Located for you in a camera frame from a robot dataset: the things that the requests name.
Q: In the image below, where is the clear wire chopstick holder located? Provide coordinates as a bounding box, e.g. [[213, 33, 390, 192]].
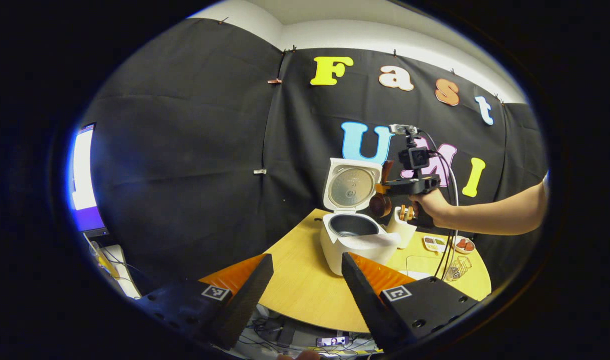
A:
[[445, 256, 473, 282]]

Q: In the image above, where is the brown wooden spoon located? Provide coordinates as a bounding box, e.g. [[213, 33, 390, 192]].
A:
[[369, 160, 394, 219]]

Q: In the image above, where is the white toaster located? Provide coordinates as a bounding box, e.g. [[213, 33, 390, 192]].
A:
[[386, 205, 418, 249]]

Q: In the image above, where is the black backdrop cloth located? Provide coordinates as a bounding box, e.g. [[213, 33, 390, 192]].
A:
[[82, 17, 549, 296]]

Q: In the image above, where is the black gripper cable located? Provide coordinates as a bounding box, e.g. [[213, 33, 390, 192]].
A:
[[417, 129, 460, 280]]

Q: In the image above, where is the lit computer monitor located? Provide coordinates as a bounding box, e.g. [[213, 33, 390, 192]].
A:
[[67, 122, 108, 236]]

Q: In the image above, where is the white round plate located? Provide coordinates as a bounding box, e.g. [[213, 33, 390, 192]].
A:
[[452, 236, 476, 255]]

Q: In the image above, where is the white rice cooker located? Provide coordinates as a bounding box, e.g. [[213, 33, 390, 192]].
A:
[[320, 158, 402, 277]]

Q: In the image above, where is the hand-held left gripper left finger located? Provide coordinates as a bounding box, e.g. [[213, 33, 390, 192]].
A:
[[135, 253, 274, 351]]

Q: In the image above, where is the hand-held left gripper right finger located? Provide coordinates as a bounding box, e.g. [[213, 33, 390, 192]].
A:
[[341, 251, 485, 352]]

